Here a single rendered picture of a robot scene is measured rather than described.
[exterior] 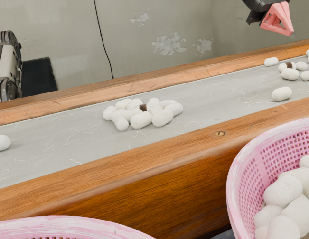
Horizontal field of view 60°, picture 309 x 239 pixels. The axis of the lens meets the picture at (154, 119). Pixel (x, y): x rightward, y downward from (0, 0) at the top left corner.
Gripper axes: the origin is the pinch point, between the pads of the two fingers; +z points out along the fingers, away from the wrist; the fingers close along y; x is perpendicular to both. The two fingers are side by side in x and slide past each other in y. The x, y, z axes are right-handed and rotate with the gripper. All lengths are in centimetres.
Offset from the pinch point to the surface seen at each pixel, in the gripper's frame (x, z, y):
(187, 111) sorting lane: -3.2, 15.3, -36.1
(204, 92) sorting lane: 1.5, 9.7, -28.3
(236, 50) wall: 127, -109, 114
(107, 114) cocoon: -1.6, 11.0, -47.7
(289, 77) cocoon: -2.9, 14.0, -13.6
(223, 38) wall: 129, -131, 113
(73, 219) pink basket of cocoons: -19, 30, -55
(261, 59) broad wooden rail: 7.9, 0.0, -3.6
